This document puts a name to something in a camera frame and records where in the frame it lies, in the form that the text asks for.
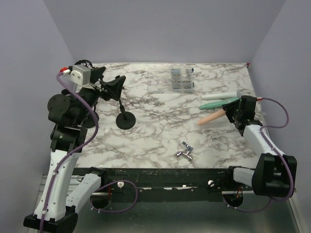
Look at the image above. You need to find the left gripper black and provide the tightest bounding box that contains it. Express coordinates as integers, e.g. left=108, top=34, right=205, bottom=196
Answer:
left=74, top=66, right=125, bottom=124

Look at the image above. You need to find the peach microphone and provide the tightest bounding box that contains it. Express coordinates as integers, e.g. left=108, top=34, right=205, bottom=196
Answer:
left=198, top=109, right=226, bottom=125

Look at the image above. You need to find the green microphone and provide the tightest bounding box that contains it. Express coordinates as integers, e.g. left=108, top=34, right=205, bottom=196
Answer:
left=199, top=98, right=239, bottom=110

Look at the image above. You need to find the white microphone grey mesh head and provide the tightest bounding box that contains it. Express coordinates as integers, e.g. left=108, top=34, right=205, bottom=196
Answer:
left=201, top=91, right=242, bottom=100

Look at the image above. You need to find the black tripod shock-mount stand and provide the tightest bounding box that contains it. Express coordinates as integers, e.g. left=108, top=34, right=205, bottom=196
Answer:
left=75, top=59, right=94, bottom=69

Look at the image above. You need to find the black tall round-base stand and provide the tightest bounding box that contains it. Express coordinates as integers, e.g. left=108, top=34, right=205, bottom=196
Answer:
left=116, top=99, right=136, bottom=130

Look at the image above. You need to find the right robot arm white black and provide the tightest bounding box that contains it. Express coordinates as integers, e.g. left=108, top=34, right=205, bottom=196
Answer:
left=222, top=95, right=297, bottom=201

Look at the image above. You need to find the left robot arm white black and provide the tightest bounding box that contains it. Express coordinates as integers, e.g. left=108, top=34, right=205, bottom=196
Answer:
left=23, top=65, right=126, bottom=233

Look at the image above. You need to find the clear plastic screw box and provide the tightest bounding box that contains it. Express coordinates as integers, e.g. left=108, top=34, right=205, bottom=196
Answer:
left=147, top=65, right=194, bottom=94

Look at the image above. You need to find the chrome faucet tap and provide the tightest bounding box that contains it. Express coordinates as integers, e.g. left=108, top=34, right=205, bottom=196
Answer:
left=176, top=141, right=193, bottom=161

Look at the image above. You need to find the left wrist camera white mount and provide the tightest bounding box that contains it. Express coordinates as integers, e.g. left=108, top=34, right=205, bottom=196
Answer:
left=60, top=65, right=91, bottom=86

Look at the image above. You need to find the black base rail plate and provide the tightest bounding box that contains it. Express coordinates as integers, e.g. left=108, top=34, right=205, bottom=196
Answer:
left=73, top=167, right=251, bottom=203

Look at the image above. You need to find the aluminium frame rail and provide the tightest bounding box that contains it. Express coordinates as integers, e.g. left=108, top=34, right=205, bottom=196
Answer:
left=36, top=173, right=83, bottom=204

